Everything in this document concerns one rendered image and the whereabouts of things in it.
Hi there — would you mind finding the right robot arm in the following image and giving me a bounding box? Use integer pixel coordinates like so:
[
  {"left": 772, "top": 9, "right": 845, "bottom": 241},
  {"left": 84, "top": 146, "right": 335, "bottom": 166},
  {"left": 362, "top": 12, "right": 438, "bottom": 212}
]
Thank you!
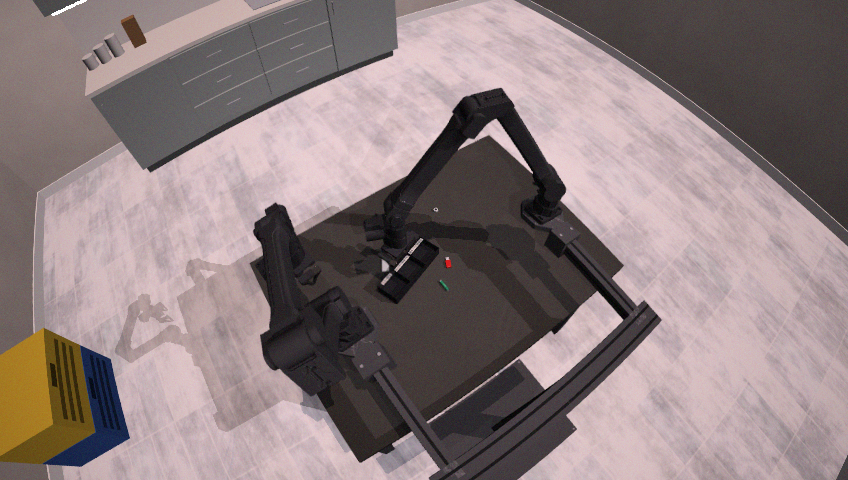
[{"left": 364, "top": 88, "right": 566, "bottom": 248}]

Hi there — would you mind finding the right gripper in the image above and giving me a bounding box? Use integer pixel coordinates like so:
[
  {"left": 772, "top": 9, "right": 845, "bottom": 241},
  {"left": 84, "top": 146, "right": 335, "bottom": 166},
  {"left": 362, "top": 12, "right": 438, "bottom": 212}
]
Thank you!
[{"left": 378, "top": 228, "right": 419, "bottom": 268}]

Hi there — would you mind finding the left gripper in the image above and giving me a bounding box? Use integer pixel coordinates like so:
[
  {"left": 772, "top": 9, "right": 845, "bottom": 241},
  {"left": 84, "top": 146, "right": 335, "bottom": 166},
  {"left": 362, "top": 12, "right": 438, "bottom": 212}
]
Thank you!
[{"left": 290, "top": 242, "right": 321, "bottom": 286}]

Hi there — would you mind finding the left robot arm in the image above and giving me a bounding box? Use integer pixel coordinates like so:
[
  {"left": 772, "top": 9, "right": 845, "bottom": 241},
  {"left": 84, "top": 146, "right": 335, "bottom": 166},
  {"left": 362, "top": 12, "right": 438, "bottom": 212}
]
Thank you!
[{"left": 253, "top": 203, "right": 374, "bottom": 396}]

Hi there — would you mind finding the black three-compartment bin rack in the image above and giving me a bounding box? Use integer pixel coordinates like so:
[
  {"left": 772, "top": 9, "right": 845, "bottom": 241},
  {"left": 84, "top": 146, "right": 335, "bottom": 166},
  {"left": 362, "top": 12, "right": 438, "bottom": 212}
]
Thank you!
[{"left": 377, "top": 236, "right": 439, "bottom": 304}]

